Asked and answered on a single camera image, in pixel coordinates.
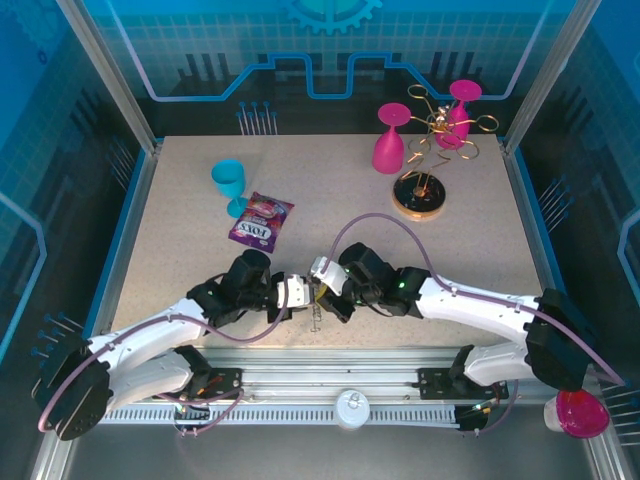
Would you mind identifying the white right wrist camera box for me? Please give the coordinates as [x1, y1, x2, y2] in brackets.
[308, 255, 350, 297]

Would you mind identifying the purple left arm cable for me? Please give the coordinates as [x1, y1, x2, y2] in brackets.
[37, 287, 291, 437]

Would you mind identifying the aluminium mounting rail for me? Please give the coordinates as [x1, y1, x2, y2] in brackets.
[62, 344, 601, 404]

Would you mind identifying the pink plastic cup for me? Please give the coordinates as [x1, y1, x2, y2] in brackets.
[543, 389, 611, 440]

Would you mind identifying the purple Fox's berries candy bag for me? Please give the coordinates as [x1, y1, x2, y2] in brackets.
[228, 191, 295, 254]

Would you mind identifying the pink plastic wine goblet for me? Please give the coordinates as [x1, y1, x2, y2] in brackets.
[371, 102, 412, 175]
[433, 79, 484, 151]

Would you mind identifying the gold wire glass rack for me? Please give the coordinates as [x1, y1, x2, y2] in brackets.
[391, 83, 500, 222]

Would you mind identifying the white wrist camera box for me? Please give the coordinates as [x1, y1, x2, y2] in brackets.
[308, 255, 350, 297]
[276, 273, 316, 310]

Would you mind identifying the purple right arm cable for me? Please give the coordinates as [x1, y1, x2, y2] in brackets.
[322, 213, 629, 436]

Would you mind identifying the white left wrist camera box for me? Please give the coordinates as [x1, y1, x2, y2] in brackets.
[276, 273, 316, 310]

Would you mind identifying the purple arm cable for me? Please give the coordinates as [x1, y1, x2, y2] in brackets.
[322, 213, 629, 436]
[37, 287, 291, 437]

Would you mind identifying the white round knob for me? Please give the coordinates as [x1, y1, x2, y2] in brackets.
[333, 388, 372, 430]

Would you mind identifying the aluminium frame post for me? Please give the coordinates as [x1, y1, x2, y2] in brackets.
[502, 0, 604, 156]
[54, 0, 165, 156]

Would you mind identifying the white slotted cable duct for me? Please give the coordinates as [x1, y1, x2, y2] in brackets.
[78, 403, 464, 427]

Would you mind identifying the blue plastic wine goblet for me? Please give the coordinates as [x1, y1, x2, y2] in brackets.
[210, 158, 250, 219]

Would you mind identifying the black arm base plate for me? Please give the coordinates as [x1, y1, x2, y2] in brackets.
[417, 367, 511, 401]
[151, 367, 245, 401]

